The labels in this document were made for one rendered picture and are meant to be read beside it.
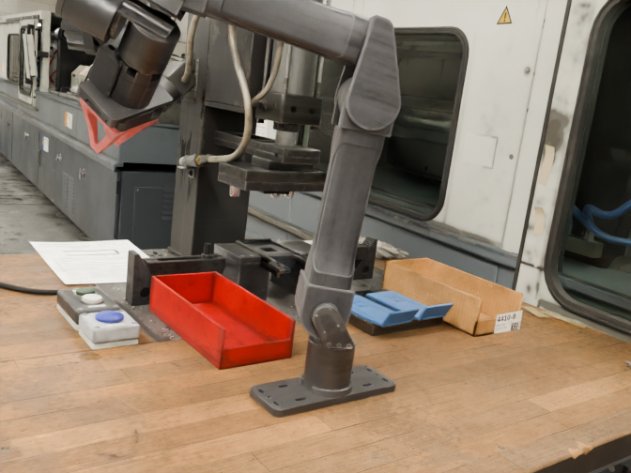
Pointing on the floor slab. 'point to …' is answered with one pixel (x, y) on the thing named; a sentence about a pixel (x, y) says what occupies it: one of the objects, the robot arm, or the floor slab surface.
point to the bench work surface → (53, 349)
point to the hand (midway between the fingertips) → (106, 142)
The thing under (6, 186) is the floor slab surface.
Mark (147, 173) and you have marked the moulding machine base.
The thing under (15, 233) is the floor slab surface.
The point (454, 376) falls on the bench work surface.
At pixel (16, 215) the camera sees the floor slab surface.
